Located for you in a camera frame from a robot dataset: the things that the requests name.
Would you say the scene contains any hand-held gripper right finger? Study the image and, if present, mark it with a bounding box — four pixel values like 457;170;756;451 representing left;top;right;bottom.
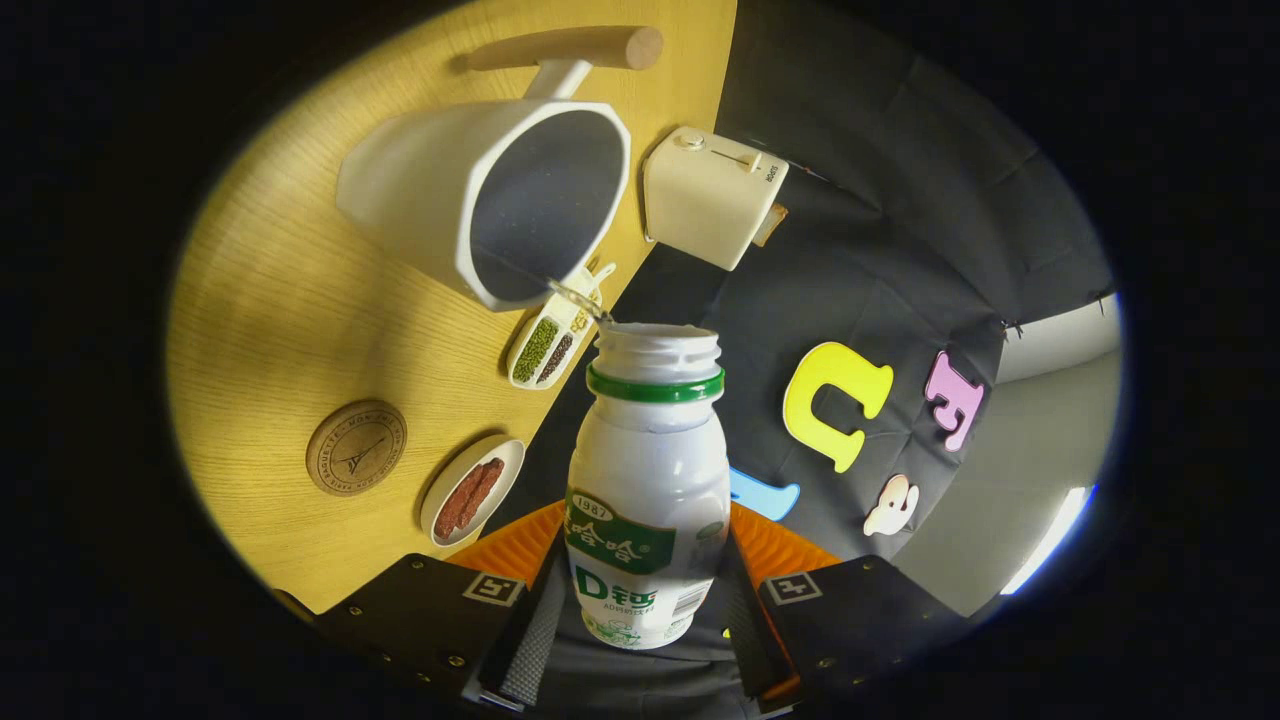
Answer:
720;500;971;713

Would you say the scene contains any white juice bottle green label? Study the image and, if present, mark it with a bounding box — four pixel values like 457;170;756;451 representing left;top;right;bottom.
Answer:
565;322;732;651

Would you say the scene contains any round wooden coaster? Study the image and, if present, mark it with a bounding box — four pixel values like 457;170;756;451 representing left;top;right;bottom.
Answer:
306;400;409;497

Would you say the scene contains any wooden table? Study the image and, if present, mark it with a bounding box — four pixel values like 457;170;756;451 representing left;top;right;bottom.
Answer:
165;0;739;615

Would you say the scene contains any white divided dish of beans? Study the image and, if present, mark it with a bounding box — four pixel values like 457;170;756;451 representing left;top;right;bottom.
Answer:
506;262;617;391

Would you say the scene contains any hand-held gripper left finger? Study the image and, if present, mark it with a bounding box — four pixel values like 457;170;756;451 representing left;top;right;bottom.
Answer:
275;500;571;713

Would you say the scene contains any round white plate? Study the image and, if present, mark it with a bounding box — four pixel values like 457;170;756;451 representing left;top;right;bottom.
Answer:
420;436;526;548

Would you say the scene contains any white cup wooden handle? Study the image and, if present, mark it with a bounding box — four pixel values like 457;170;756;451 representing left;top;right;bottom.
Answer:
336;26;665;313

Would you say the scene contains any cream toaster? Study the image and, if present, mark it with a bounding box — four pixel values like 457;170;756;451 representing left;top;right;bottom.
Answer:
643;126;790;272

